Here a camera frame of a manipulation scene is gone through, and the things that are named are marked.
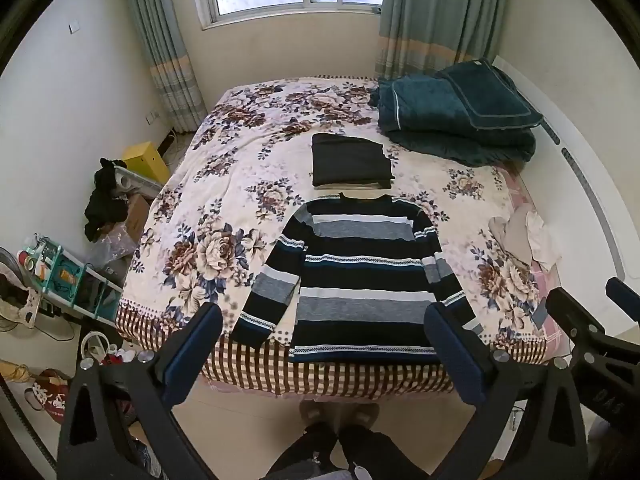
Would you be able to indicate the wide grey-green curtain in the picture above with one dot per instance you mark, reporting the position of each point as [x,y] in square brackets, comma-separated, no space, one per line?
[435,15]

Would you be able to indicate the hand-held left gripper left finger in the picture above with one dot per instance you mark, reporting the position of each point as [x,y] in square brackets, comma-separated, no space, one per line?
[195,350]

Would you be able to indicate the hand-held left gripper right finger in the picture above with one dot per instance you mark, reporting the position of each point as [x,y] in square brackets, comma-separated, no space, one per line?
[450,355]

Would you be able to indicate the yellow box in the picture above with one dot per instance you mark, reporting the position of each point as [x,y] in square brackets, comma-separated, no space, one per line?
[145,162]

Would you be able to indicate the striped knit sweater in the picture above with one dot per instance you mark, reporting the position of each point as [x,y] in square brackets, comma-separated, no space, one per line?
[350,280]

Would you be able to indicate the white plastic rack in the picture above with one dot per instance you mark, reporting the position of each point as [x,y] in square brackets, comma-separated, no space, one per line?
[137,182]

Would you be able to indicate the white wall socket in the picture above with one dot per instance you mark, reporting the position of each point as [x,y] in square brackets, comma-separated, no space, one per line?
[152,118]

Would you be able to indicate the black clothes pile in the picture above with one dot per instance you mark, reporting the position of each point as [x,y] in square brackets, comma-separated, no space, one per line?
[105,205]

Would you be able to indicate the teal pillow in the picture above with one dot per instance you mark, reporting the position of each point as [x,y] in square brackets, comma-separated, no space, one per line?
[490,95]

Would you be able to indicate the cardboard box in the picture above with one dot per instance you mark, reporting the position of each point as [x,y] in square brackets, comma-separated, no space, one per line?
[137,217]

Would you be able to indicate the teal quilt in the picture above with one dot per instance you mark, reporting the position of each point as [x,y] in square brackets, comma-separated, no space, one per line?
[425,115]

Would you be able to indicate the folded dark grey garment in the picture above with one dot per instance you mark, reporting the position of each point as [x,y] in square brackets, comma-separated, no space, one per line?
[350,160]

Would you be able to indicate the small dark blue cloth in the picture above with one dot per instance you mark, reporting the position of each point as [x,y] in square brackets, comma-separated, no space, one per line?
[541,312]

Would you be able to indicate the red and white bag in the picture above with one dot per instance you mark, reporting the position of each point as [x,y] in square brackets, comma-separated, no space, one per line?
[47,395]

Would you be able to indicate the white headboard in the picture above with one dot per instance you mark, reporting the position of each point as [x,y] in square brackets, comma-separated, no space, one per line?
[575,185]

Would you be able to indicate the white crumpled cloth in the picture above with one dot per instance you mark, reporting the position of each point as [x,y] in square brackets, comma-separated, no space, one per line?
[542,240]

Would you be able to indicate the clear plastic bag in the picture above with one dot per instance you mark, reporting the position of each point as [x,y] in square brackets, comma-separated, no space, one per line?
[115,247]

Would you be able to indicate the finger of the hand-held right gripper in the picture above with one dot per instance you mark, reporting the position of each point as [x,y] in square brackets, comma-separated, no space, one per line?
[570,312]
[622,292]

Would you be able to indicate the beige slipper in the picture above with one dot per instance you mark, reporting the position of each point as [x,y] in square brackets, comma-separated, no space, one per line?
[362,414]
[317,414]

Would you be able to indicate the white wall switch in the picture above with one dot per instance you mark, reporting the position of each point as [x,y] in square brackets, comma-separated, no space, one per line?
[74,27]

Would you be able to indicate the pink bed sheet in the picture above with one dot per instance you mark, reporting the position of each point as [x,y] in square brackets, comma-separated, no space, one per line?
[552,285]

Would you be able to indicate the beige crumpled cloth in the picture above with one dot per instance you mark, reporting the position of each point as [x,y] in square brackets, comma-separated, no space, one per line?
[510,235]

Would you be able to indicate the narrow grey-green curtain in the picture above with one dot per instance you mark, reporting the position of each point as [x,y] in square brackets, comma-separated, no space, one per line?
[165,50]

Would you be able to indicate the floral blanket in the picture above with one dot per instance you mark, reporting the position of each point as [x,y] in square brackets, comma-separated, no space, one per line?
[225,185]

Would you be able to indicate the teal shelf cart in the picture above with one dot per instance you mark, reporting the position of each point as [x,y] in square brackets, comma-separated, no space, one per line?
[75,280]

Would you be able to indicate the person's legs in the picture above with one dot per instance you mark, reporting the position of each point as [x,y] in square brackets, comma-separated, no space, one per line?
[365,452]

